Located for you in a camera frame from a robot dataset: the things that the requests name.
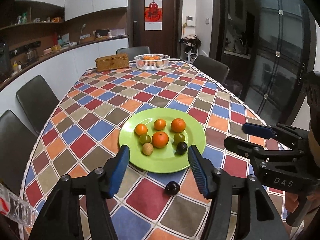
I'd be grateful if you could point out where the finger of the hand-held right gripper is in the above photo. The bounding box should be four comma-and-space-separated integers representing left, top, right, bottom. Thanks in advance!
224, 136, 304, 161
242, 123, 309, 147

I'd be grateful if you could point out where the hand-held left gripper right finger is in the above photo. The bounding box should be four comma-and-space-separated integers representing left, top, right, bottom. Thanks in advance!
187, 145, 288, 240

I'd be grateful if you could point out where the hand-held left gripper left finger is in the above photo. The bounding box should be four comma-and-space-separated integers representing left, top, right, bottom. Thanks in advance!
29, 144, 130, 240

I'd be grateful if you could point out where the dark purple plum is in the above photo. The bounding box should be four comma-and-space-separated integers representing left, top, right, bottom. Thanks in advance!
165, 181, 180, 196
176, 142, 188, 155

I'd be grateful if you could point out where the brown longan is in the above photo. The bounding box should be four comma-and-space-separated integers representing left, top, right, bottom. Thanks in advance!
142, 143, 154, 156

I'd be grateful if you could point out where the green plate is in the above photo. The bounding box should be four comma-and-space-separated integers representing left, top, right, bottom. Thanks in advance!
119, 108, 206, 174

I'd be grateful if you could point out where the orange tangerine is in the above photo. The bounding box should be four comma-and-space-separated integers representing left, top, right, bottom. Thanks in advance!
151, 131, 170, 148
153, 119, 167, 131
171, 118, 187, 133
135, 123, 148, 136

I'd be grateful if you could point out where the person's right hand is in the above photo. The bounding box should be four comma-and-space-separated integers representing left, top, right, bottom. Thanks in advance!
284, 192, 300, 213

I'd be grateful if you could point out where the colourful checkered tablecloth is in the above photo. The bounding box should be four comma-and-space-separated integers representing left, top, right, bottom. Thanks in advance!
19, 59, 288, 240

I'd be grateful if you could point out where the dark leather chair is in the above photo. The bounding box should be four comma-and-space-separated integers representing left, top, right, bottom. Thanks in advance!
116, 46, 151, 55
16, 75, 60, 137
0, 110, 38, 195
192, 55, 230, 85

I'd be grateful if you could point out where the glass sliding door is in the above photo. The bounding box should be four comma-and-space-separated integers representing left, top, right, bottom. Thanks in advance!
247, 0, 315, 130

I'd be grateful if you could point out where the rack with bags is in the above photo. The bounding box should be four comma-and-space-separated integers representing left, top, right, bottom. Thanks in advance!
179, 34, 202, 63

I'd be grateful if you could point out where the wicker box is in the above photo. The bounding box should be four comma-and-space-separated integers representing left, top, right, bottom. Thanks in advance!
95, 53, 130, 72

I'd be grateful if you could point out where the white plastic basket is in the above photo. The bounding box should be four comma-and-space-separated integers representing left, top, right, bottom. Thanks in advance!
134, 54, 171, 71

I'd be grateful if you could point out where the clear plastic water bottle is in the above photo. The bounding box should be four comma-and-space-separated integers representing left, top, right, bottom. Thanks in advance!
0, 182, 39, 228

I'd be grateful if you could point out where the pile of small tangerines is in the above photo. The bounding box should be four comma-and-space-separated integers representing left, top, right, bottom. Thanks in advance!
139, 56, 160, 67

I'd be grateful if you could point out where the white counter cabinet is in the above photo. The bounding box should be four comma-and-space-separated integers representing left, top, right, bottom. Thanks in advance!
0, 36, 129, 120

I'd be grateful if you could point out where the dark wooden door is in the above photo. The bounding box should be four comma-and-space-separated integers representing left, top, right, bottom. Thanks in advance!
128, 0, 183, 62

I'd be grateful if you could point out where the black power strip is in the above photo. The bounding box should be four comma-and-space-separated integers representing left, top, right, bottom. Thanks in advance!
9, 41, 41, 53

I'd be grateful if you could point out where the red and white door poster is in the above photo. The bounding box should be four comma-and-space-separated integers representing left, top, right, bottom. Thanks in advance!
144, 0, 163, 31

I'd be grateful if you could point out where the black water dispenser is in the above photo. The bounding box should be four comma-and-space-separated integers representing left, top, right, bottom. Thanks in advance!
0, 36, 12, 78

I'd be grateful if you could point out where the wooden wall shelf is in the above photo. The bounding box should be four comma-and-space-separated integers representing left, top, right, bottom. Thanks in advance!
0, 0, 65, 30

